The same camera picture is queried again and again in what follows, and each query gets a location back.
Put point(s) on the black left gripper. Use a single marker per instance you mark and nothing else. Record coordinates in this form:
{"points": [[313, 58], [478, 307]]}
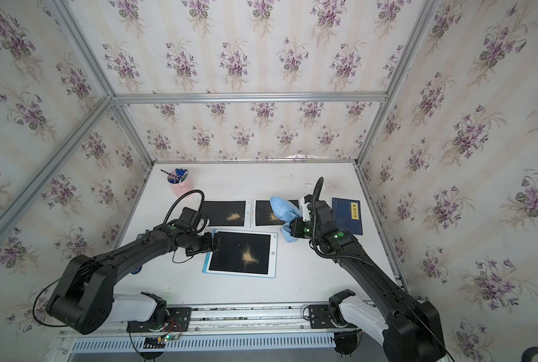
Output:
{"points": [[207, 245]]}

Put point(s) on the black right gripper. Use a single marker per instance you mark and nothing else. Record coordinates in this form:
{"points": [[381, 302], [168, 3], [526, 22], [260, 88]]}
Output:
{"points": [[297, 224]]}

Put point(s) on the light blue microfiber cloth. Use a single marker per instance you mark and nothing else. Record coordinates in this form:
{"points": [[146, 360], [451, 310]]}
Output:
{"points": [[285, 211]]}

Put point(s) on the blue framed drawing tablet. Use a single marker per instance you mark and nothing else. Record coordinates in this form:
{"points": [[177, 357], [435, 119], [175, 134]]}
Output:
{"points": [[243, 253]]}

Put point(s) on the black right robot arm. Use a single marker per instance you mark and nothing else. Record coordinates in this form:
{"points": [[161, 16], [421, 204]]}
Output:
{"points": [[406, 329]]}

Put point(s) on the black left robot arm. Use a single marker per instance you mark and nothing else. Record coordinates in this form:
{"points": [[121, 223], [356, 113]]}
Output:
{"points": [[84, 298]]}

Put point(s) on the left white framed tablet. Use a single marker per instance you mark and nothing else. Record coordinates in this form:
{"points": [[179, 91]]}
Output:
{"points": [[227, 213]]}

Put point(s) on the white framed tablet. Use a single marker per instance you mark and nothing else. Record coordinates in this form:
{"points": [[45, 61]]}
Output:
{"points": [[227, 213], [262, 214]]}

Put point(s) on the right white framed tablet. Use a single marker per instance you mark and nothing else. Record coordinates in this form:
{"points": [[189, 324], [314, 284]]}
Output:
{"points": [[262, 214]]}

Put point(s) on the dark blue book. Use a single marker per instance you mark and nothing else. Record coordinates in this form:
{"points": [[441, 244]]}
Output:
{"points": [[347, 215]]}

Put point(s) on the pink pen cup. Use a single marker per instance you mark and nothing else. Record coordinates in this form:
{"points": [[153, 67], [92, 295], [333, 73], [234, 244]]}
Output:
{"points": [[180, 186]]}

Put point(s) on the small green circuit board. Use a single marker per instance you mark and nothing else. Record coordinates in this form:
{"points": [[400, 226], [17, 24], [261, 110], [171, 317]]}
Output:
{"points": [[160, 342]]}

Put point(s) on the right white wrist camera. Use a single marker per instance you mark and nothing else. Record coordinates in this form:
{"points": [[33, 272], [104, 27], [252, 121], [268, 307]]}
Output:
{"points": [[304, 204]]}

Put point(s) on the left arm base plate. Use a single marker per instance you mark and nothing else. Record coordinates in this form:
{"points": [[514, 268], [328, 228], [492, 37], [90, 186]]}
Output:
{"points": [[173, 320]]}

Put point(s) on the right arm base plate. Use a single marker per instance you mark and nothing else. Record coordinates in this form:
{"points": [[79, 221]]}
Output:
{"points": [[319, 318]]}

